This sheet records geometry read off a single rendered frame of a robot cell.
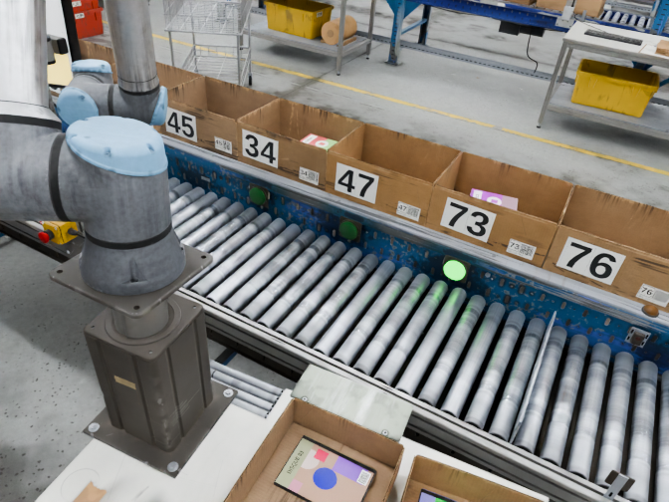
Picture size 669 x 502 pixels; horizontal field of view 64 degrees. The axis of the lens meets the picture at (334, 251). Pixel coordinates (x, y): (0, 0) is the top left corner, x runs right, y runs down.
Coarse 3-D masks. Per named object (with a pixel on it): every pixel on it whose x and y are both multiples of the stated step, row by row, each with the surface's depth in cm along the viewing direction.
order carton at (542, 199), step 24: (456, 168) 190; (480, 168) 190; (504, 168) 186; (432, 192) 171; (456, 192) 167; (504, 192) 190; (528, 192) 186; (552, 192) 181; (432, 216) 176; (504, 216) 163; (528, 216) 159; (552, 216) 186; (480, 240) 171; (504, 240) 167; (528, 240) 163; (552, 240) 160
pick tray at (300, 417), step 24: (288, 408) 123; (312, 408) 124; (288, 432) 127; (312, 432) 128; (336, 432) 125; (360, 432) 121; (264, 456) 118; (288, 456) 122; (360, 456) 124; (384, 456) 122; (240, 480) 108; (264, 480) 118; (384, 480) 120
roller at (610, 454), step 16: (624, 352) 158; (624, 368) 153; (624, 384) 148; (608, 400) 146; (624, 400) 144; (608, 416) 140; (624, 416) 140; (608, 432) 136; (624, 432) 137; (608, 448) 132; (608, 464) 128
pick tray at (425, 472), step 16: (416, 464) 117; (432, 464) 115; (416, 480) 120; (432, 480) 118; (448, 480) 116; (464, 480) 114; (480, 480) 112; (416, 496) 117; (448, 496) 117; (464, 496) 117; (480, 496) 115; (496, 496) 113; (512, 496) 111; (528, 496) 109
